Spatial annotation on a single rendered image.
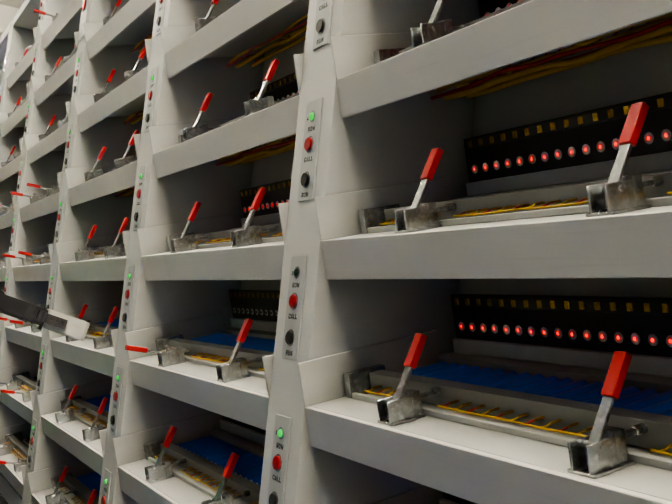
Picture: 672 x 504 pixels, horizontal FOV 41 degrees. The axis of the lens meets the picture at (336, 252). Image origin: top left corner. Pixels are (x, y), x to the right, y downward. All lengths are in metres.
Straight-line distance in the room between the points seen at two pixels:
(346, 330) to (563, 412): 0.34
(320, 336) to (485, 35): 0.39
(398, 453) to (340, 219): 0.30
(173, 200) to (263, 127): 0.49
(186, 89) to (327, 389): 0.86
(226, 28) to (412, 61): 0.59
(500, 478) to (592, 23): 0.36
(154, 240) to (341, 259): 0.74
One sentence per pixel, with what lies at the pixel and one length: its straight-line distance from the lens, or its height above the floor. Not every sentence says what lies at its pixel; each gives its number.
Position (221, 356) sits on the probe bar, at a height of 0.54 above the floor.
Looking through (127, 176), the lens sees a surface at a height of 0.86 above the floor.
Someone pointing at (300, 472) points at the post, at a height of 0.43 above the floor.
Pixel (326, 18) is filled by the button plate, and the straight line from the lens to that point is 1.13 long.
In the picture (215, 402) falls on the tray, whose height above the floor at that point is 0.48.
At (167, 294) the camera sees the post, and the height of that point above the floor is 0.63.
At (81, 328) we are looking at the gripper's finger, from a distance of 1.48.
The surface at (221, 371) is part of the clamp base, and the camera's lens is 1.28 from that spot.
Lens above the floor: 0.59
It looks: 5 degrees up
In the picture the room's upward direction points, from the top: 5 degrees clockwise
